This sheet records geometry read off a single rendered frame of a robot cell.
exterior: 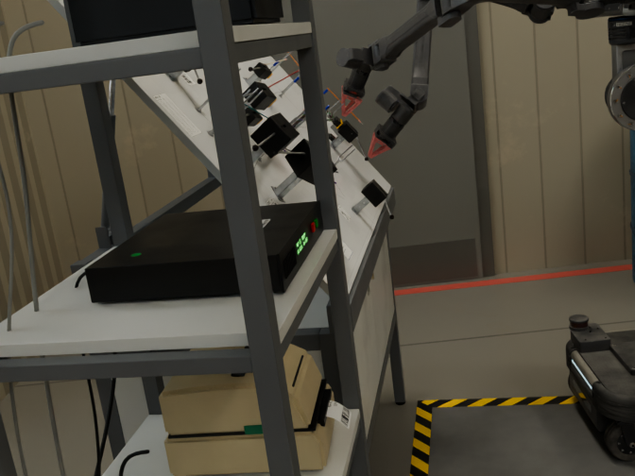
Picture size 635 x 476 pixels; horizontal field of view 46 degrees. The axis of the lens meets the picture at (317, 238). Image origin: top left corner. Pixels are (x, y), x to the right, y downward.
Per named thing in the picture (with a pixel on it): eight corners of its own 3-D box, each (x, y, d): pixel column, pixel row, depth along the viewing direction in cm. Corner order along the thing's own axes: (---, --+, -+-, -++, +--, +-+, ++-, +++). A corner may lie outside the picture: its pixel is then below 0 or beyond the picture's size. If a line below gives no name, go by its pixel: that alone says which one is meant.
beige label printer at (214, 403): (337, 416, 158) (326, 330, 153) (327, 474, 137) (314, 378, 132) (199, 424, 162) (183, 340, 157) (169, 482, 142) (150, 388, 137)
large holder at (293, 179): (236, 169, 167) (282, 126, 163) (283, 189, 182) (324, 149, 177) (248, 191, 164) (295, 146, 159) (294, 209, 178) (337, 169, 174)
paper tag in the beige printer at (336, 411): (351, 413, 148) (350, 399, 147) (349, 429, 142) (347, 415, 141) (329, 414, 149) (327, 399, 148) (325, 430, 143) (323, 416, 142)
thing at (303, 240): (326, 231, 148) (322, 198, 146) (288, 295, 115) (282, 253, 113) (170, 244, 155) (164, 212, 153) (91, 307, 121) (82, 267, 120)
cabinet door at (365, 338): (381, 375, 231) (367, 254, 221) (359, 479, 179) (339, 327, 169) (374, 376, 231) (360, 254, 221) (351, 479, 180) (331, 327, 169)
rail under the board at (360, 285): (395, 204, 276) (394, 187, 274) (353, 332, 164) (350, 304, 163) (381, 205, 277) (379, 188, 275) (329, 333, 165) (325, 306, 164)
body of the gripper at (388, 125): (377, 137, 241) (391, 119, 239) (375, 127, 251) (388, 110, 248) (393, 148, 243) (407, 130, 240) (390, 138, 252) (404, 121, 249)
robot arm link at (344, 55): (391, 67, 229) (388, 40, 230) (365, 61, 221) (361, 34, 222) (364, 79, 238) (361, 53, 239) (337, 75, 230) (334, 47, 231)
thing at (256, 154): (212, 167, 157) (259, 120, 153) (236, 154, 174) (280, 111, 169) (233, 191, 158) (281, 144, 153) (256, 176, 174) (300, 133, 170)
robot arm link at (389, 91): (427, 92, 239) (425, 103, 247) (401, 69, 242) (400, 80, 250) (401, 118, 238) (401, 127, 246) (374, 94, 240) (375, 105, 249)
